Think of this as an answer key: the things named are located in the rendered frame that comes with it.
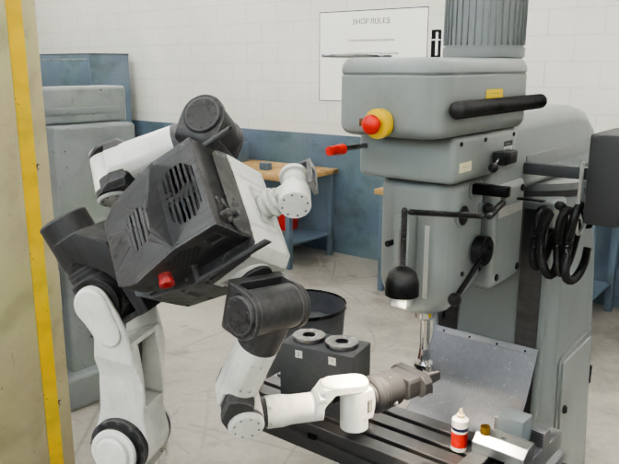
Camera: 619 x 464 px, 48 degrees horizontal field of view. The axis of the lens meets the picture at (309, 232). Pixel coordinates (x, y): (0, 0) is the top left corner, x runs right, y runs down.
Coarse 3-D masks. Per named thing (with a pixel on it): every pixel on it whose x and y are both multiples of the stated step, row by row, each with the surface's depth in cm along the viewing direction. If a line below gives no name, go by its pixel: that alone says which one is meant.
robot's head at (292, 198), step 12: (288, 168) 145; (300, 168) 145; (288, 180) 141; (300, 180) 141; (264, 192) 144; (276, 192) 143; (288, 192) 137; (300, 192) 137; (276, 204) 143; (288, 204) 139; (300, 204) 139; (288, 216) 141; (300, 216) 141
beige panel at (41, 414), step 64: (0, 0) 249; (0, 64) 252; (0, 128) 256; (0, 192) 259; (0, 256) 263; (0, 320) 267; (0, 384) 270; (64, 384) 294; (0, 448) 274; (64, 448) 299
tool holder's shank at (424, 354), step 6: (420, 324) 170; (426, 324) 168; (420, 330) 170; (426, 330) 169; (420, 336) 170; (426, 336) 170; (420, 342) 170; (426, 342) 170; (420, 348) 171; (426, 348) 170; (420, 354) 171; (426, 354) 170; (420, 360) 171; (426, 360) 170
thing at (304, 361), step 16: (304, 336) 191; (320, 336) 191; (336, 336) 191; (352, 336) 191; (288, 352) 189; (304, 352) 187; (320, 352) 184; (336, 352) 183; (352, 352) 183; (368, 352) 190; (288, 368) 190; (304, 368) 188; (320, 368) 185; (336, 368) 183; (352, 368) 181; (368, 368) 191; (288, 384) 191; (304, 384) 189; (336, 416) 186
